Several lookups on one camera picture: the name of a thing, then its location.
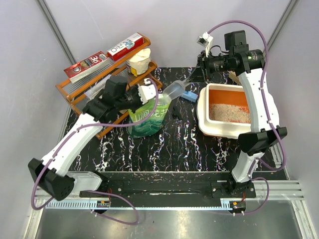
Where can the blue carton box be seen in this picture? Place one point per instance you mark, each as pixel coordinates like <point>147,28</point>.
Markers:
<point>190,96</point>

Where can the aluminium rail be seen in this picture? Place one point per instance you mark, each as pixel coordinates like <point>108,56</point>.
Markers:
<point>206,197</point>

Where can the red silver toothpaste box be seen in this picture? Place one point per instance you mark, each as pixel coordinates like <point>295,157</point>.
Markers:
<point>87,66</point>

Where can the brown cardboard box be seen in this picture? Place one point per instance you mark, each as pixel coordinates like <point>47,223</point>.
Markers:
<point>234,78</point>

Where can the green litter bag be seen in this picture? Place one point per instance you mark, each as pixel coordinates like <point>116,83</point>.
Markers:
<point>154,123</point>

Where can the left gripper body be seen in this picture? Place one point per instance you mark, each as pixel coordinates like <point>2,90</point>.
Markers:
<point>131,100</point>

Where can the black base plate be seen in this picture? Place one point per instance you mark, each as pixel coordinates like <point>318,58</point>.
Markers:
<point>174,186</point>

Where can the white orange litter box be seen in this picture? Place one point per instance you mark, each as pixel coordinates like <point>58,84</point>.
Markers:
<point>221,94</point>

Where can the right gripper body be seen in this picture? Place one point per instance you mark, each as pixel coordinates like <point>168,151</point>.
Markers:
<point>212,65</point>

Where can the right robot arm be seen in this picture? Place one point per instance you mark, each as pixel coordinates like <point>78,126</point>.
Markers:
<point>263,130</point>

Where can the clear plastic box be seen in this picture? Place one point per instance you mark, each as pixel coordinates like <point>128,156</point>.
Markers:
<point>94,90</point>

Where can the orange wooden shelf rack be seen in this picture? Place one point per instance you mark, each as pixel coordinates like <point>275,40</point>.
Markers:
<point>73,93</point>

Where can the clear plastic scoop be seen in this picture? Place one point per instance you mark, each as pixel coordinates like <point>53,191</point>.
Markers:
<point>175,89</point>

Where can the white paper bag upper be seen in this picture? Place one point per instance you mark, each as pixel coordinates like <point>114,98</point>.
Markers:
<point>139,63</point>

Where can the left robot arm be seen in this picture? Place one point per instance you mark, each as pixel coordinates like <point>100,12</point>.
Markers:
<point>51,172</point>

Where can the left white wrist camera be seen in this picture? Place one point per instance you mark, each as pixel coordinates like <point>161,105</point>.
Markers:
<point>147,91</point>

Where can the red white toothpaste box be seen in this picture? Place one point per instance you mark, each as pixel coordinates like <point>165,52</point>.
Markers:
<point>126,46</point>

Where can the litter granules in box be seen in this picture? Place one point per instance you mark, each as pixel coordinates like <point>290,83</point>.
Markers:
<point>229,113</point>

